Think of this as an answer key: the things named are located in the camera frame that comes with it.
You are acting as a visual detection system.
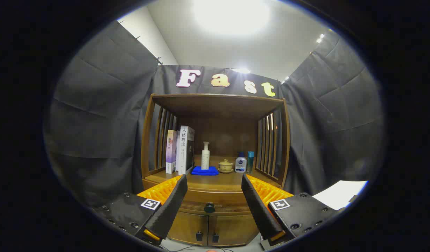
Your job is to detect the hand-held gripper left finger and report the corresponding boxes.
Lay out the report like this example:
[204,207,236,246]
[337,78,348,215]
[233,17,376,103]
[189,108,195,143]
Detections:
[92,174,188,245]

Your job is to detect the wooden countertop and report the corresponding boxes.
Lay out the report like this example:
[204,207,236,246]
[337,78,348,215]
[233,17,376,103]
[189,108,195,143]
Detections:
[144,156,282,194]

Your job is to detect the thick white book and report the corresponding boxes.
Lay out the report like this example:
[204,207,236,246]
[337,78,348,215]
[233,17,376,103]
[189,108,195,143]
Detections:
[176,126,195,175]

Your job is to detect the white pump bottle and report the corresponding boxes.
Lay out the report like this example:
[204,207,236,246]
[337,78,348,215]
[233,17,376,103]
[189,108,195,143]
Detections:
[201,141,210,170]

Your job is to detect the blue folded cloth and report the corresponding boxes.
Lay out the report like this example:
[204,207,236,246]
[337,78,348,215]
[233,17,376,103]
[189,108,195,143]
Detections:
[191,166,219,176]

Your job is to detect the wooden cabinet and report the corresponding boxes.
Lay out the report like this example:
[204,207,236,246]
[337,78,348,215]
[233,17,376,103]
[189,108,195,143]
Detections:
[141,93,291,247]

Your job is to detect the white bottle blue cap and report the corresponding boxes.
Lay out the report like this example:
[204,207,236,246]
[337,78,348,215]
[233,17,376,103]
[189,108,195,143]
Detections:
[235,152,247,173]

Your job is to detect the wooden cabinet door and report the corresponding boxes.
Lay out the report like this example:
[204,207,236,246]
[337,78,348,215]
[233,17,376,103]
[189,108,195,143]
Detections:
[208,214,260,247]
[168,211,209,246]

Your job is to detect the black floor cables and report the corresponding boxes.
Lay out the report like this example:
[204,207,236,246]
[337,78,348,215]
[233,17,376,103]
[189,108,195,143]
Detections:
[159,244,234,252]

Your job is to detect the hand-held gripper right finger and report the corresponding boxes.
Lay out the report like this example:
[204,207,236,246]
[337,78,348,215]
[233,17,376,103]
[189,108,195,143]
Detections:
[241,174,345,250]

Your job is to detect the purple book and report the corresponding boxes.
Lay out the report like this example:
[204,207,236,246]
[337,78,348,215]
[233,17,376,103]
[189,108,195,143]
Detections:
[165,130,178,174]

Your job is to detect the wooden drawer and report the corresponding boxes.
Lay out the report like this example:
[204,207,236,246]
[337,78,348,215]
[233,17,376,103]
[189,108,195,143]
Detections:
[176,191,257,216]

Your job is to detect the yellow lidded teacup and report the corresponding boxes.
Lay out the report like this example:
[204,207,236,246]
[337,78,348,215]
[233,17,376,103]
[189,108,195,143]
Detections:
[218,159,234,174]

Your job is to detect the black backdrop cloth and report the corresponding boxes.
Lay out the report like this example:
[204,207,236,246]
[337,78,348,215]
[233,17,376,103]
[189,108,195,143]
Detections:
[43,19,385,209]

